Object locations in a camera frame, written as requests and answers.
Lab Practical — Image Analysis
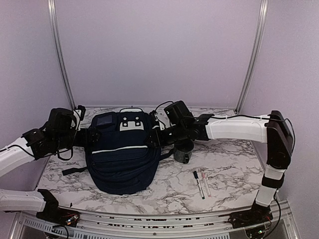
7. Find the pink cap marker pen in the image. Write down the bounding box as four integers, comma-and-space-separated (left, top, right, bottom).
201, 172, 211, 198

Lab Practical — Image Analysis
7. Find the right aluminium frame post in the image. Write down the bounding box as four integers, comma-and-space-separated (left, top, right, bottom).
235, 0, 269, 114

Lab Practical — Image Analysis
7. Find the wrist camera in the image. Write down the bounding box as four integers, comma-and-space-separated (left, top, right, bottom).
149, 110, 166, 130
73, 105, 86, 131

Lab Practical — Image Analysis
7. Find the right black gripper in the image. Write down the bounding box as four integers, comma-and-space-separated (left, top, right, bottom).
143, 122, 187, 148

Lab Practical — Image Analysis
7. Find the front aluminium rail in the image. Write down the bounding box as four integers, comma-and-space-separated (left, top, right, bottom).
9, 202, 300, 239

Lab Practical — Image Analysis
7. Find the aluminium frame post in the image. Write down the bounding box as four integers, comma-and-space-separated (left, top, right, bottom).
47, 0, 75, 109
235, 0, 269, 114

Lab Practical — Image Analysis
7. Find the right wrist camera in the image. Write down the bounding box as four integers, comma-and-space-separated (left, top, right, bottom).
149, 110, 166, 130

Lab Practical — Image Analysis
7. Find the left aluminium frame post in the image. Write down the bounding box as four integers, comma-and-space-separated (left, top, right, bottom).
47, 0, 75, 109

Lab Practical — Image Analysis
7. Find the blue cap marker pen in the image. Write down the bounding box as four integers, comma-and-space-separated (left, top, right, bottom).
193, 171, 205, 200

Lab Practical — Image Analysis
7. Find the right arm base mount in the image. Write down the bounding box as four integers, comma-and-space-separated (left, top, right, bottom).
227, 201, 273, 229

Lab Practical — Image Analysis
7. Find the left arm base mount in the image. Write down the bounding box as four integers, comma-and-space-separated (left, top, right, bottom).
36, 189, 80, 228

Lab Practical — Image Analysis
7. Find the navy blue student backpack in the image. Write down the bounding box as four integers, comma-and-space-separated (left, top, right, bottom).
62, 108, 173, 195

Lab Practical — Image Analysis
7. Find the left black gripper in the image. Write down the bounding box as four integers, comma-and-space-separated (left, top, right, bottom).
55, 127, 103, 151

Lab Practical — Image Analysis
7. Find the dark grey metal mug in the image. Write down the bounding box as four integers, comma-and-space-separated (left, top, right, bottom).
173, 139, 194, 164

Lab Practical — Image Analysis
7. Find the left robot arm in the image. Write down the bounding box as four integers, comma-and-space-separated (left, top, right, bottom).
0, 106, 100, 222

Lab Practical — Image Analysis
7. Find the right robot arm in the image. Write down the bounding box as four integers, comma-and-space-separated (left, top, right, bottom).
146, 101, 296, 223

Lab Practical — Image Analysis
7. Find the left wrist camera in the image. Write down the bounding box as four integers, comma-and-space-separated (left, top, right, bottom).
73, 105, 86, 131

